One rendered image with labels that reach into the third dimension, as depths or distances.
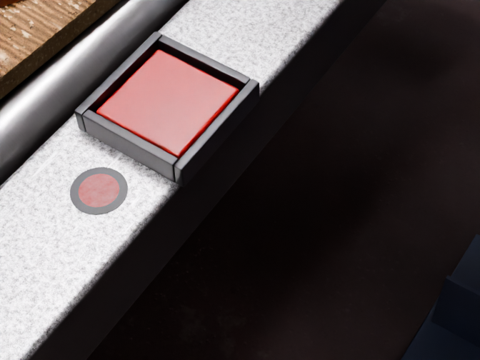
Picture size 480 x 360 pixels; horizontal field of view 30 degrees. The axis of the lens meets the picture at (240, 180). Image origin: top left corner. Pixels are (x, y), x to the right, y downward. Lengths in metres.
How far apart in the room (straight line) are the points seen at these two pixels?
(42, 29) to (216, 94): 0.11
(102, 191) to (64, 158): 0.03
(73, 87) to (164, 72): 0.06
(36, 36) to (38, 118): 0.05
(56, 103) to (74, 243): 0.10
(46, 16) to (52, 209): 0.13
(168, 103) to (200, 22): 0.08
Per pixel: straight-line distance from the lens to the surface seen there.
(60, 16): 0.56
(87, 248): 0.48
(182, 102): 0.51
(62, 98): 0.55
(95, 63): 0.56
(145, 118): 0.51
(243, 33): 0.57
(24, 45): 0.55
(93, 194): 0.50
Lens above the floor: 1.32
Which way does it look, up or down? 54 degrees down
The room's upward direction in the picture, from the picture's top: 2 degrees counter-clockwise
